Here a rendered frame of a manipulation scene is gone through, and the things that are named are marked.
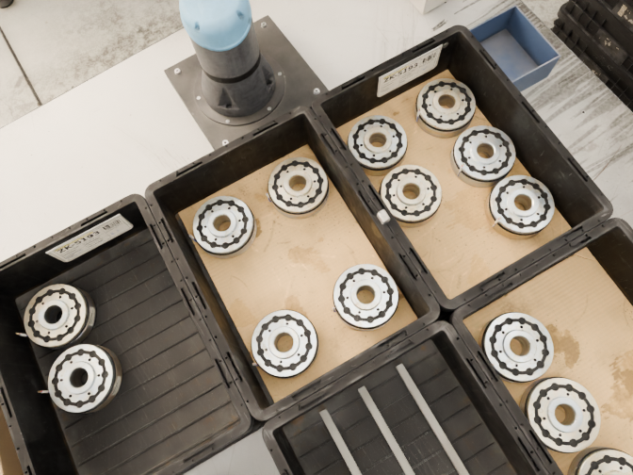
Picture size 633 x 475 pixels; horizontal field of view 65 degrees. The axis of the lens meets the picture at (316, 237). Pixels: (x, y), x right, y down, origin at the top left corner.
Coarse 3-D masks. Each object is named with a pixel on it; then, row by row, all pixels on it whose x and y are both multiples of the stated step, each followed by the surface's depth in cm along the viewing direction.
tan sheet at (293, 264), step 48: (240, 192) 88; (336, 192) 87; (192, 240) 86; (288, 240) 85; (336, 240) 84; (240, 288) 83; (288, 288) 82; (288, 336) 80; (336, 336) 80; (384, 336) 79; (288, 384) 78
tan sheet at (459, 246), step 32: (416, 96) 92; (416, 128) 90; (416, 160) 88; (448, 160) 88; (448, 192) 86; (480, 192) 86; (448, 224) 84; (480, 224) 84; (448, 256) 82; (480, 256) 82; (512, 256) 82; (448, 288) 81
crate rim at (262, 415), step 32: (256, 128) 80; (320, 128) 80; (160, 224) 76; (384, 224) 74; (192, 288) 73; (416, 288) 71; (416, 320) 70; (224, 352) 70; (320, 384) 68; (256, 416) 67
